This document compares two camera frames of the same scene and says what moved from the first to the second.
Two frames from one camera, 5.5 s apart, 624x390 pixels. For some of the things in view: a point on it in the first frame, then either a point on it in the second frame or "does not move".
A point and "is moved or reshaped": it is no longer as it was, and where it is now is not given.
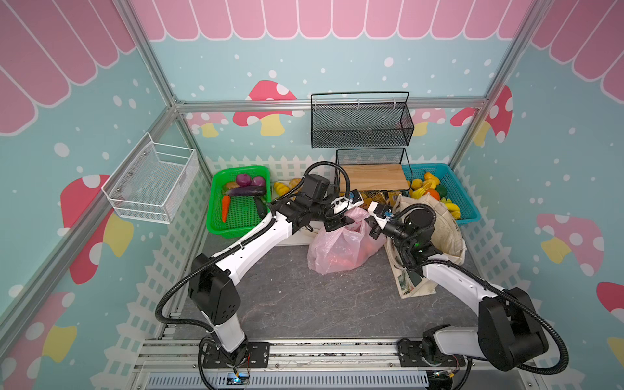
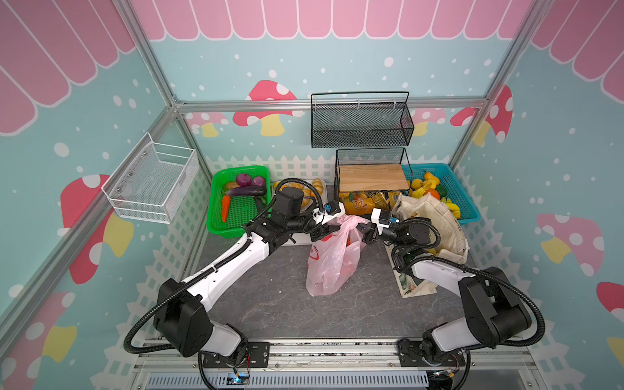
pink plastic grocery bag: (346, 246) is moved or reshaped
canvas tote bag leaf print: (449, 243) does not move
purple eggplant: (247, 191) does not move
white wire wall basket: (153, 183) does not move
